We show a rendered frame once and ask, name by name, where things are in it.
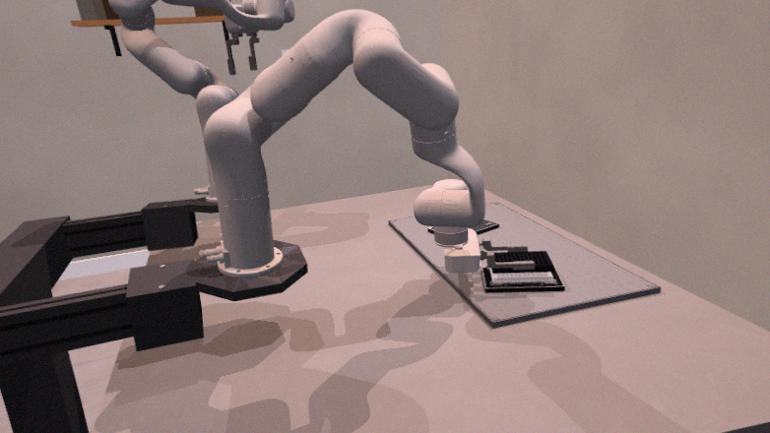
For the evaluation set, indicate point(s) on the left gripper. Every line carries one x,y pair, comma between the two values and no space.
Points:
237,31

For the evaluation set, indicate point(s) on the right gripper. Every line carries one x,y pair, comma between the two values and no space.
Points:
466,257

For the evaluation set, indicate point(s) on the black rectangular frame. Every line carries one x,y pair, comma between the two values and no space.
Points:
556,285

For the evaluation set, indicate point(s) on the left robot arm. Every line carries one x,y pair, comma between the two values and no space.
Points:
182,74

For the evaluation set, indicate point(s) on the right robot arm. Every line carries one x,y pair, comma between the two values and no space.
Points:
424,94

